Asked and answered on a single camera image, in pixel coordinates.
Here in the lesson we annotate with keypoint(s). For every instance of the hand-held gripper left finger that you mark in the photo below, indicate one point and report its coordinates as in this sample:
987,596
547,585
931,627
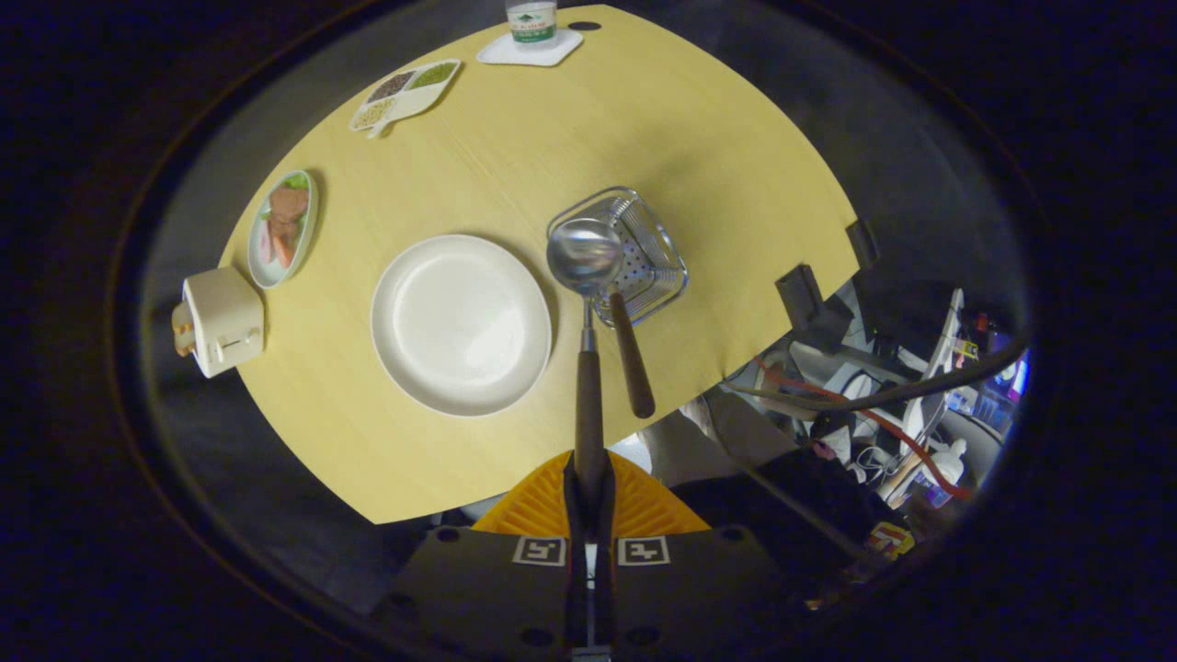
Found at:
570,515

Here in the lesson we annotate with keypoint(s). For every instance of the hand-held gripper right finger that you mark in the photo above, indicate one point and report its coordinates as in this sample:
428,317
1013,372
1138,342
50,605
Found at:
608,515

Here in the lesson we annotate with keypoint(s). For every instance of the large white round plate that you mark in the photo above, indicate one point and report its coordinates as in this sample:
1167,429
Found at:
460,322

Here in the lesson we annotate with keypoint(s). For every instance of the black table clamp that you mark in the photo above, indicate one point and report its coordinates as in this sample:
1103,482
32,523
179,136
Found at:
862,244
800,294

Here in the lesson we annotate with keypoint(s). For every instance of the pale green oval plate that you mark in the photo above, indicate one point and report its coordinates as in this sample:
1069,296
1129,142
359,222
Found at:
276,279

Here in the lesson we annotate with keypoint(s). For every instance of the white toaster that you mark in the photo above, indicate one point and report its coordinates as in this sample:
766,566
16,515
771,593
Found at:
225,313

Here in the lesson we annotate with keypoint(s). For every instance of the sliced meat and vegetables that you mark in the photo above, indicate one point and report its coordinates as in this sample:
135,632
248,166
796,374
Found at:
287,207

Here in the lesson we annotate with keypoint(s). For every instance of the brown toast slice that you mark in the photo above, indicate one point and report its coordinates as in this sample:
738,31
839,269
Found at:
182,317
187,345

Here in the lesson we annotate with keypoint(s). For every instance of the white divided grain dish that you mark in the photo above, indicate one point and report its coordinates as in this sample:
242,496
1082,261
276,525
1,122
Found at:
405,97

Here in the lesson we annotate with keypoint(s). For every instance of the white square coaster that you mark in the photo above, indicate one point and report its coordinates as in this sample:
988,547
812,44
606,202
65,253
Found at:
563,48

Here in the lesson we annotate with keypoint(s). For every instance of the small black disc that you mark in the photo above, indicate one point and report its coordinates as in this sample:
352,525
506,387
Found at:
584,26

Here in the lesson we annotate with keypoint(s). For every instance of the clear plastic water bottle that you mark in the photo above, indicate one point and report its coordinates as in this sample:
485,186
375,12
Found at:
531,23

